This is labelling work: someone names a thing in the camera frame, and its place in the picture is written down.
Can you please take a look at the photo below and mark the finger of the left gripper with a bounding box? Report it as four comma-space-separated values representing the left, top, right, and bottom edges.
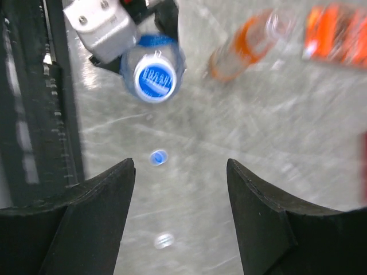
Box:
89, 55, 121, 74
155, 0, 179, 39

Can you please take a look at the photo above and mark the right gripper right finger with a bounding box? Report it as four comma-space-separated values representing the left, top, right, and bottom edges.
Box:
227, 159, 366, 274

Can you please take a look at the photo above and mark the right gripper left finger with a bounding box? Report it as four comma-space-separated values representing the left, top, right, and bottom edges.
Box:
1, 158, 135, 274

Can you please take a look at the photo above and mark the blue Pocari bottle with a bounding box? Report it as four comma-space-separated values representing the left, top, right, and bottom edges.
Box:
119, 33, 186, 104

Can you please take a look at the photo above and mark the blue bottle cap front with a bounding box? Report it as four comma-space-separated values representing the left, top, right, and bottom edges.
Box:
133, 54, 177, 104

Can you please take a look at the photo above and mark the blue bottle cap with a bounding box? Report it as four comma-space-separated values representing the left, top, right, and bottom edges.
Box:
150, 150, 168, 166
133, 54, 177, 104

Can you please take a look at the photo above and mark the white bottle cap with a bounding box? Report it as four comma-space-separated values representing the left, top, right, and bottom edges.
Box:
154, 232, 175, 249

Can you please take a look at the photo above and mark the orange drink bottle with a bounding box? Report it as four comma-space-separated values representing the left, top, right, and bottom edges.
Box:
208, 8, 295, 83

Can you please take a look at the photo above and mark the blue bottle cap middle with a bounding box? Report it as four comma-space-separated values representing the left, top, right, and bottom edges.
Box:
150, 150, 168, 166

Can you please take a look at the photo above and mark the orange snack box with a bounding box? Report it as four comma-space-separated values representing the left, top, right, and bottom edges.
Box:
302, 2, 366, 69

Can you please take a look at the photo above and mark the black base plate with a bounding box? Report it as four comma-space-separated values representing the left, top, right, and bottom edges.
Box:
1, 1, 85, 208

